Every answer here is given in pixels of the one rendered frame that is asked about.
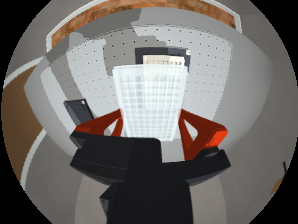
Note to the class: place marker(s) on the white well plate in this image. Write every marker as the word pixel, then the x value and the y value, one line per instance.
pixel 150 81

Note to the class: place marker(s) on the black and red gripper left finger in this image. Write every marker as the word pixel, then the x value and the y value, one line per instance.
pixel 98 125

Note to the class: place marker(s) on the white perforated base plate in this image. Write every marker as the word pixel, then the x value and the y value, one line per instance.
pixel 85 71

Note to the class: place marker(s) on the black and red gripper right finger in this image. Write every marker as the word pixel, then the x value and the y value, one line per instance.
pixel 210 134

